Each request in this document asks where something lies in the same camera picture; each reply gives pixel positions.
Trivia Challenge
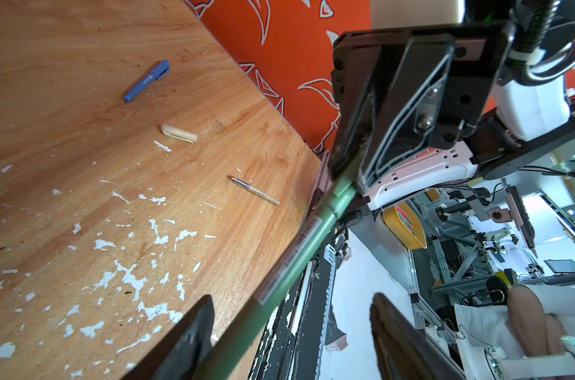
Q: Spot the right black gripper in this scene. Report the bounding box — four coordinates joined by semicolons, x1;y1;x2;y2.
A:
329;21;515;193

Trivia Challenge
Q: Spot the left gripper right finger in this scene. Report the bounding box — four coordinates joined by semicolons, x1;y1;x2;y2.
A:
370;293;466;379

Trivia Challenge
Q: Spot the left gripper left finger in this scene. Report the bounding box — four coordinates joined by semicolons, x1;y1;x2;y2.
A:
123;294;215;379

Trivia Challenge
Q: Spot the green pen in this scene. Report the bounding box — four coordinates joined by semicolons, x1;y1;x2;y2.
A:
193;153;362;379

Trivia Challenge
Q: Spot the blue pen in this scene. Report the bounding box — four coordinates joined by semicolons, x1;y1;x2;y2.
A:
123;60;170;103

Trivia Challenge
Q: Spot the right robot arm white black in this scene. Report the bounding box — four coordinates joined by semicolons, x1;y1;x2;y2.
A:
330;1;575;211

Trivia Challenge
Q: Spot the beige pen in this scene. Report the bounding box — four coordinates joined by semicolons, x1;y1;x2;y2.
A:
228;176;281;206

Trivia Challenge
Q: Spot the beige pen cap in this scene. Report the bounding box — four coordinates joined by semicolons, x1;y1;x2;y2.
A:
161;124;198;143

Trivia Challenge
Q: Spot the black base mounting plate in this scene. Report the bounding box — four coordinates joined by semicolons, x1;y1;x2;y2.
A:
248;227;349;379

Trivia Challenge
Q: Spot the yellow tray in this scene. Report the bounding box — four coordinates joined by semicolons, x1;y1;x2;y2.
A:
382;203;428;250

